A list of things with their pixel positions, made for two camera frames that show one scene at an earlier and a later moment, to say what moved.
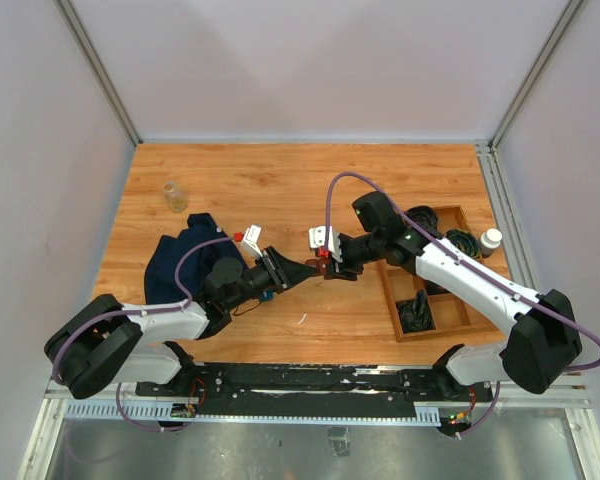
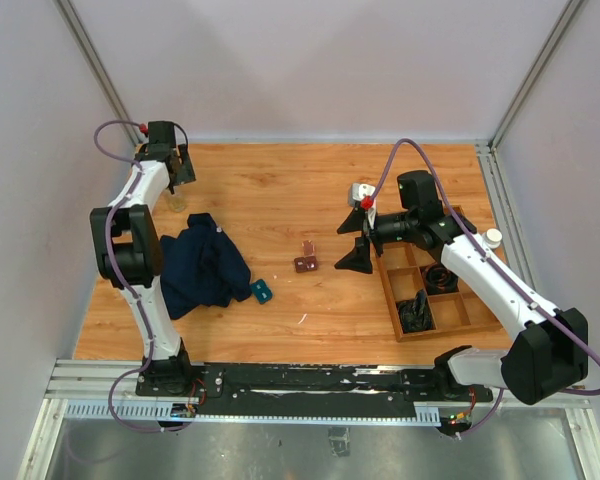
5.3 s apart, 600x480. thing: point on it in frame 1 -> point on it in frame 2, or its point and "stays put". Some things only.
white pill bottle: x=489 y=240 stays put
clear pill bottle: x=177 y=199 stays put
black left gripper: x=284 y=272 -> x=186 y=174
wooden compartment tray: x=452 y=314 stays put
